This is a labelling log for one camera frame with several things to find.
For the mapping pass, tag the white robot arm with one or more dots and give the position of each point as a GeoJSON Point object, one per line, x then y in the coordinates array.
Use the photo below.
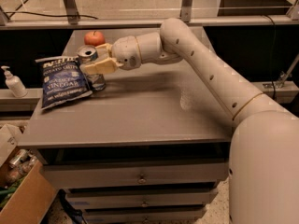
{"type": "Point", "coordinates": [264, 153]}

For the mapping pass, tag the metal can in box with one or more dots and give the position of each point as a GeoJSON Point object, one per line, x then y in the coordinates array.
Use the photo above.
{"type": "Point", "coordinates": [19, 158]}

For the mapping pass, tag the cardboard box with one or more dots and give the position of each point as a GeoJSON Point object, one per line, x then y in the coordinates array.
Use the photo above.
{"type": "Point", "coordinates": [31, 200]}

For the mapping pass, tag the redbull can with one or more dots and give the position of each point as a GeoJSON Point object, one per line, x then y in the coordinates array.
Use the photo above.
{"type": "Point", "coordinates": [87, 57]}

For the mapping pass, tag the red apple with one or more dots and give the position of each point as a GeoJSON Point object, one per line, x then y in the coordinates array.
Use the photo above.
{"type": "Point", "coordinates": [94, 38]}

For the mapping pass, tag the blue chip bag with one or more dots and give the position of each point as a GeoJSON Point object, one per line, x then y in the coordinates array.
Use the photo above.
{"type": "Point", "coordinates": [63, 81]}

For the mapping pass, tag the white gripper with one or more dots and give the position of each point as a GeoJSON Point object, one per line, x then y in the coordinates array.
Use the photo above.
{"type": "Point", "coordinates": [125, 52]}

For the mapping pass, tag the grey drawer cabinet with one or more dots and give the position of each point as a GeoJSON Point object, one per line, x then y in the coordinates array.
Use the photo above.
{"type": "Point", "coordinates": [152, 146]}

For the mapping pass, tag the white pump bottle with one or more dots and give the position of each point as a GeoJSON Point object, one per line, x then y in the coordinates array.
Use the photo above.
{"type": "Point", "coordinates": [14, 83]}

